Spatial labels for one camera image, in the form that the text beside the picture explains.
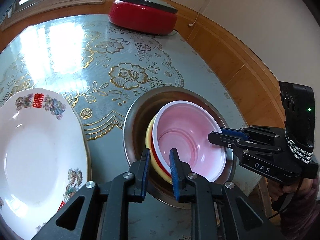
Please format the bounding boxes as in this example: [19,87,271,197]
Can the white plate red characters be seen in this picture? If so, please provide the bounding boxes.
[1,88,91,239]

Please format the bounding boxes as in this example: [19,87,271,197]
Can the person right hand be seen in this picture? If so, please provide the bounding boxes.
[267,178,315,202]

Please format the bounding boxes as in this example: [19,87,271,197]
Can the red electric cooker pot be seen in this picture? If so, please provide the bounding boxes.
[108,0,177,35]

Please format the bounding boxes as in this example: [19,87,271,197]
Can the stainless steel basin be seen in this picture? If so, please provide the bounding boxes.
[123,87,229,210]

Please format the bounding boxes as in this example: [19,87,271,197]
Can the floral lace tablecloth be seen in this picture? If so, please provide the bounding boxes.
[0,14,263,240]

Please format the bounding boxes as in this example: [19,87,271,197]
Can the yellow plastic bowl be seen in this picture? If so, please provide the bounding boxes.
[145,116,172,185]

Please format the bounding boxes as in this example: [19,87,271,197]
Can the grey cooker lid red knob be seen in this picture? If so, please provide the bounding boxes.
[118,0,178,14]

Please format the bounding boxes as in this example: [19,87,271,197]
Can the red plastic bowl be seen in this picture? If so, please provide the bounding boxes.
[145,100,227,184]

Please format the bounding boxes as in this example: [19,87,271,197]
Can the white power cord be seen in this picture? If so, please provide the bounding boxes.
[188,0,208,28]

